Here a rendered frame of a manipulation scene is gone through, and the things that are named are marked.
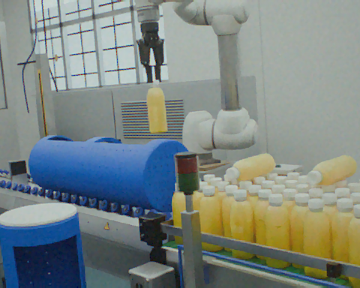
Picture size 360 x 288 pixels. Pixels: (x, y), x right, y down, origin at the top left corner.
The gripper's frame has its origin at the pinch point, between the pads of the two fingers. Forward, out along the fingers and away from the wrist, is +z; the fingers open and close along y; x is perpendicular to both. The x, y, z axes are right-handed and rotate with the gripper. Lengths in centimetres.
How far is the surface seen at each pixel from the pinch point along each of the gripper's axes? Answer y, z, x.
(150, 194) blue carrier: 17.4, 44.0, 11.6
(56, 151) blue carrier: 18, 31, -51
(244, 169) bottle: 8, 33, 49
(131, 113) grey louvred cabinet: -127, 29, -169
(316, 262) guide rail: 27, 51, 85
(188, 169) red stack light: 44, 26, 58
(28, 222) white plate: 63, 44, 2
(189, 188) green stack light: 44, 31, 58
